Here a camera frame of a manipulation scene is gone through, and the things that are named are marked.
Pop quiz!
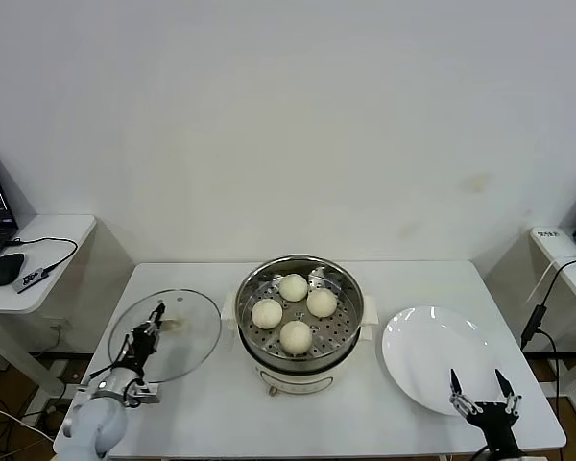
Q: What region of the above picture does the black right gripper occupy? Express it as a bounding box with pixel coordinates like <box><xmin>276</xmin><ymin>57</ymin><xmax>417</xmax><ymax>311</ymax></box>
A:
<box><xmin>449</xmin><ymin>368</ymin><xmax>528</xmax><ymax>461</ymax></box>

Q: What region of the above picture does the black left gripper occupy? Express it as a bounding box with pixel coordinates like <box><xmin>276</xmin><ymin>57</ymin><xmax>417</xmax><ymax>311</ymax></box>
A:
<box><xmin>123</xmin><ymin>301</ymin><xmax>168</xmax><ymax>375</ymax></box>

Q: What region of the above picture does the glass lid with cream handle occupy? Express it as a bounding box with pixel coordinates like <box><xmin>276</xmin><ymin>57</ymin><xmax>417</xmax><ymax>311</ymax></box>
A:
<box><xmin>108</xmin><ymin>288</ymin><xmax>223</xmax><ymax>384</ymax></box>

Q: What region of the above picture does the white steamed baozi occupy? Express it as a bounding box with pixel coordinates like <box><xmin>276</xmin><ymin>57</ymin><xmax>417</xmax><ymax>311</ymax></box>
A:
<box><xmin>306</xmin><ymin>289</ymin><xmax>339</xmax><ymax>319</ymax></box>
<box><xmin>278</xmin><ymin>274</ymin><xmax>309</xmax><ymax>303</ymax></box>
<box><xmin>251</xmin><ymin>298</ymin><xmax>284</xmax><ymax>330</ymax></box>
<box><xmin>279</xmin><ymin>320</ymin><xmax>313</xmax><ymax>355</ymax></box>

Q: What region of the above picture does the perforated stainless steel steamer basket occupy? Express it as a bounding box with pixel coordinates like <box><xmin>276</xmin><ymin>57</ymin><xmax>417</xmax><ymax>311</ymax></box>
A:
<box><xmin>234</xmin><ymin>255</ymin><xmax>366</xmax><ymax>372</ymax></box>

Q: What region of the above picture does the white round plate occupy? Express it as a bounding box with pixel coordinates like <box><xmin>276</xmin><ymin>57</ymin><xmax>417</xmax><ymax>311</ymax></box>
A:
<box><xmin>381</xmin><ymin>305</ymin><xmax>505</xmax><ymax>417</ymax></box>

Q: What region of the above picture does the white side table rounded corner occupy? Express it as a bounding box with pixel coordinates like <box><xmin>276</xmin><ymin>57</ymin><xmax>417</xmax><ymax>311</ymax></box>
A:
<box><xmin>0</xmin><ymin>213</ymin><xmax>97</xmax><ymax>400</ymax></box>

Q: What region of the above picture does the black computer mouse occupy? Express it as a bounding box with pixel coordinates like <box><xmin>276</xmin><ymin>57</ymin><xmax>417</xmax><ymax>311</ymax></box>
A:
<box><xmin>0</xmin><ymin>253</ymin><xmax>26</xmax><ymax>288</ymax></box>

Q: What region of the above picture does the cream electric cooker base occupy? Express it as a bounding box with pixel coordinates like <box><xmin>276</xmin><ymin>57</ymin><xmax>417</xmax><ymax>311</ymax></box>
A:
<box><xmin>219</xmin><ymin>291</ymin><xmax>379</xmax><ymax>399</ymax></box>

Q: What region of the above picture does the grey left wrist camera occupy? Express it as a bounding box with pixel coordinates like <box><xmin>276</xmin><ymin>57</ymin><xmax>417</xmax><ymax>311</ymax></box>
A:
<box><xmin>123</xmin><ymin>380</ymin><xmax>161</xmax><ymax>405</ymax></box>

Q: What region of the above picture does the black cable with adapter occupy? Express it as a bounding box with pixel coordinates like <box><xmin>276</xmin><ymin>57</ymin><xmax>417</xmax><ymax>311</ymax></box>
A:
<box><xmin>519</xmin><ymin>254</ymin><xmax>576</xmax><ymax>400</ymax></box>

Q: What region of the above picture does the white flat cable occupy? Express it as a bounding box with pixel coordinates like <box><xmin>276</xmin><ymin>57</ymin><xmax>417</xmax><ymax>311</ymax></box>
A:
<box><xmin>527</xmin><ymin>255</ymin><xmax>576</xmax><ymax>303</ymax></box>

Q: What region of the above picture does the black usb cable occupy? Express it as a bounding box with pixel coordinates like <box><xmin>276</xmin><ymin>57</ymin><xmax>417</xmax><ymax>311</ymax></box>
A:
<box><xmin>5</xmin><ymin>235</ymin><xmax>79</xmax><ymax>276</ymax></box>

